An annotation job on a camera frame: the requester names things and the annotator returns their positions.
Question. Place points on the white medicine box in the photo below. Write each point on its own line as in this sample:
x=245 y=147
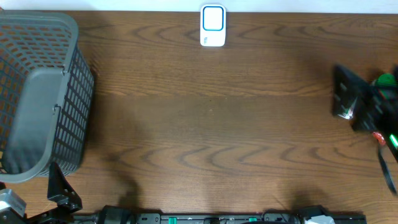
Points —
x=346 y=109

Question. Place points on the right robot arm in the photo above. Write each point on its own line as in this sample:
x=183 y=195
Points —
x=393 y=137

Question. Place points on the white barcode scanner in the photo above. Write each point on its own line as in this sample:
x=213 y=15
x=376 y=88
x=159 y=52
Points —
x=212 y=25

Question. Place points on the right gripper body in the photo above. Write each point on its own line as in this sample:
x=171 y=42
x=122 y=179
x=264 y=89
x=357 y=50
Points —
x=387 y=121

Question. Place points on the red chocolate bar wrapper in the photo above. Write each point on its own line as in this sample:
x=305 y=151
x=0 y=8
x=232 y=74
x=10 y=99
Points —
x=380 y=138

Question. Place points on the grey plastic mesh basket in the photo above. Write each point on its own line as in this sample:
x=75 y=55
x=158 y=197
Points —
x=46 y=94

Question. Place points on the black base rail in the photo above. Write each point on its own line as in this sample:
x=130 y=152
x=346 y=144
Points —
x=307 y=215

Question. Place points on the green lid jar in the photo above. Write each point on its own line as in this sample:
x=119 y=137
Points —
x=385 y=80

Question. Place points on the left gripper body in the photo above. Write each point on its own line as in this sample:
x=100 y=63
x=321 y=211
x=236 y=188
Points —
x=60 y=216

